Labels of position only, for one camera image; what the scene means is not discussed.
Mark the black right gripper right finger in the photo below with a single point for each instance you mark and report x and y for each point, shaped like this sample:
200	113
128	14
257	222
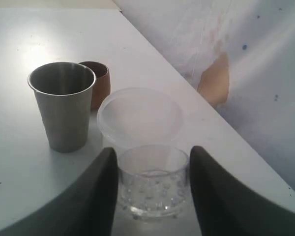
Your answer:
227	207

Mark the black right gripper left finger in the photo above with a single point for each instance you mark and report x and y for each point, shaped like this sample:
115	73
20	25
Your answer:
85	208

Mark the clear domed shaker lid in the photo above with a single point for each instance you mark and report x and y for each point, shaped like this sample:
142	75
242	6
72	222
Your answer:
154	193

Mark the round wooden cup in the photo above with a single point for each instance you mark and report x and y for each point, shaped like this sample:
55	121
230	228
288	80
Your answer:
102	86

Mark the stainless steel cup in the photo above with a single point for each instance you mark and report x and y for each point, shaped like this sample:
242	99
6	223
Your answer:
63	92

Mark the frosted plastic jar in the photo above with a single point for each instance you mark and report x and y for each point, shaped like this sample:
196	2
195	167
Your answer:
133	117

